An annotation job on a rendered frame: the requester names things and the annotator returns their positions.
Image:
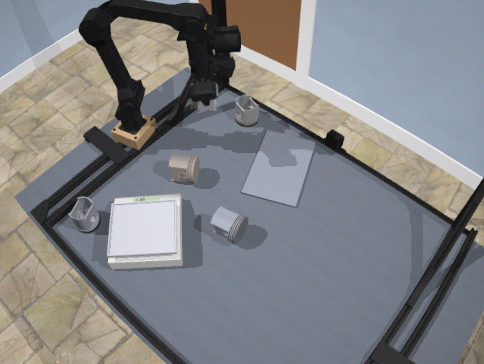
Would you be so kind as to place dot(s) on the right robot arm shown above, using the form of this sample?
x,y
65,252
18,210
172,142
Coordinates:
x,y
188,18

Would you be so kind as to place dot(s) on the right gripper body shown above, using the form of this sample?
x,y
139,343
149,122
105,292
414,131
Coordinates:
x,y
200,68

